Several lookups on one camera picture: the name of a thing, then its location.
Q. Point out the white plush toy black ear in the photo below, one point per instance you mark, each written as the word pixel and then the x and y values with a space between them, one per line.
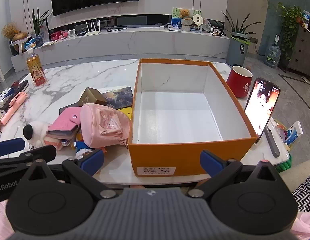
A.
pixel 38 130

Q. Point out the brown teddy bear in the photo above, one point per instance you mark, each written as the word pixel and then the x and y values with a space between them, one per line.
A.
pixel 185 15

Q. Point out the gold gift box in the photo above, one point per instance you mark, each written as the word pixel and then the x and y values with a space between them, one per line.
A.
pixel 91 97

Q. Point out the blue white small box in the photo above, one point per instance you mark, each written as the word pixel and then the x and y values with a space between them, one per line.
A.
pixel 294 132

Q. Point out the plant in blue vase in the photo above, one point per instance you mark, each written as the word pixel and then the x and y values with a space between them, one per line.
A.
pixel 39 38

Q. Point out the pink wallet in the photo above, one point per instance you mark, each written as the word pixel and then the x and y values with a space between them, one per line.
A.
pixel 63 122

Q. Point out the pink pouch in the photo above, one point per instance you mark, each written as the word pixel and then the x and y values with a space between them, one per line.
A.
pixel 102 125

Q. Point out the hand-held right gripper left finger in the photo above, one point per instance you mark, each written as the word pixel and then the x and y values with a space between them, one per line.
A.
pixel 92 160

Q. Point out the yellow plastic case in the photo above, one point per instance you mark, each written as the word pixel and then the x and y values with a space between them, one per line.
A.
pixel 126 112

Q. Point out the long leaf potted plant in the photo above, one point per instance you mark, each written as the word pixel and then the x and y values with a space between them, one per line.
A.
pixel 236 26

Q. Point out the pink selfie stick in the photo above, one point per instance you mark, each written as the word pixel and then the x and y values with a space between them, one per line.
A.
pixel 13 107

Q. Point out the white router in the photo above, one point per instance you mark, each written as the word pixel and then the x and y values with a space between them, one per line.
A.
pixel 92 32

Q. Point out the black white toy car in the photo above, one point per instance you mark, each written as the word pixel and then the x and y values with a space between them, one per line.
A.
pixel 217 32

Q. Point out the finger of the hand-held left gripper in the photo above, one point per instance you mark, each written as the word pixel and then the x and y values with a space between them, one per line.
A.
pixel 32 155
pixel 9 146

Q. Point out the marble TV console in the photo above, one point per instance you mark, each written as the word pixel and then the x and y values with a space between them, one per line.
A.
pixel 145 42

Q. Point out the orange cardboard box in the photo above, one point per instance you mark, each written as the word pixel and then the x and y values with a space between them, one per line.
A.
pixel 170 155

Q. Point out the blue doll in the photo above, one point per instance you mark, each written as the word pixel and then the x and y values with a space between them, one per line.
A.
pixel 82 147

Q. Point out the white box blue logo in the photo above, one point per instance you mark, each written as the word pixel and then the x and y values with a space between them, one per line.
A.
pixel 3 98

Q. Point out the wooden cabinet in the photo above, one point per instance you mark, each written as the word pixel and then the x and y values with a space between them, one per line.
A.
pixel 301 52

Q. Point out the red cup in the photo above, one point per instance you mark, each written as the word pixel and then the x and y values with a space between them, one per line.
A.
pixel 236 85

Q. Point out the small white clock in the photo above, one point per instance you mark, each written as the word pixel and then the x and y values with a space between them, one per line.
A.
pixel 71 33

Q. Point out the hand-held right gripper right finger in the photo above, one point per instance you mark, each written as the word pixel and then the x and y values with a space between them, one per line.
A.
pixel 211 161

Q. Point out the red patterned can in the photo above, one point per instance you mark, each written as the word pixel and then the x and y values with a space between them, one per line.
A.
pixel 261 107

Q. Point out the green trailing plant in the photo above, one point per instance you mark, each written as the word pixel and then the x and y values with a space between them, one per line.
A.
pixel 290 22

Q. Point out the grey remote control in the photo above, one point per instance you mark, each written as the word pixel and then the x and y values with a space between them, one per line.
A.
pixel 272 143

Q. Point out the houndstooth fabric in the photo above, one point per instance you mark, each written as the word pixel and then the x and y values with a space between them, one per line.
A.
pixel 305 192

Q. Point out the water jug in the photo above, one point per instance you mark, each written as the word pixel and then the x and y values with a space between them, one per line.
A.
pixel 272 56

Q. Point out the white round fan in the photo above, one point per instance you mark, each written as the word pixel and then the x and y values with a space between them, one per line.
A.
pixel 198 20

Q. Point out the tea bottle red label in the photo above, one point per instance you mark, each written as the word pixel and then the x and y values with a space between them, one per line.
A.
pixel 36 67

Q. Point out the dried flower bunch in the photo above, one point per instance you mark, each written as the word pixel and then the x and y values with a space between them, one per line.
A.
pixel 9 30

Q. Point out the brown mushroom ornament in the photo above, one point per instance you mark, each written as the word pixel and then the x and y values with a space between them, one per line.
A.
pixel 19 37

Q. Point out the green ribbed toy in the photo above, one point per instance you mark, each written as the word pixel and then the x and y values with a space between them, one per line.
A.
pixel 285 163

